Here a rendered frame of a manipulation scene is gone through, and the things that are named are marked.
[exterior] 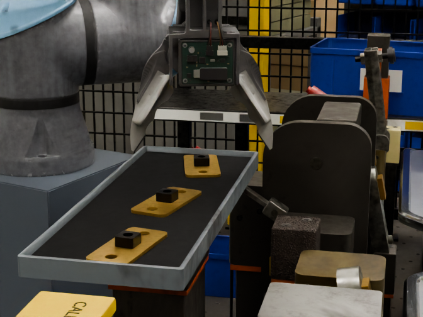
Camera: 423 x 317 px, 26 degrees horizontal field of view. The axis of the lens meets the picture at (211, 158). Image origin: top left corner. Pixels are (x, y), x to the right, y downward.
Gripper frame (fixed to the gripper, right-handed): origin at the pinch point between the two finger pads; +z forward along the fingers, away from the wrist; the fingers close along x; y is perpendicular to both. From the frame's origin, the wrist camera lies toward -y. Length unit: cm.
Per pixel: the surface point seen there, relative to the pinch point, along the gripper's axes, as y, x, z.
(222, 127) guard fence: -238, 19, 53
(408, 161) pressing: -57, 39, 18
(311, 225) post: 3.1, 12.0, 7.9
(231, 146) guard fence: -236, 22, 60
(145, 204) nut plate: 13.9, -6.0, 1.6
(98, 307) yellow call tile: 36.8, -9.1, 1.9
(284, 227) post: 3.6, 8.9, 7.9
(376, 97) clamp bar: -49, 31, 4
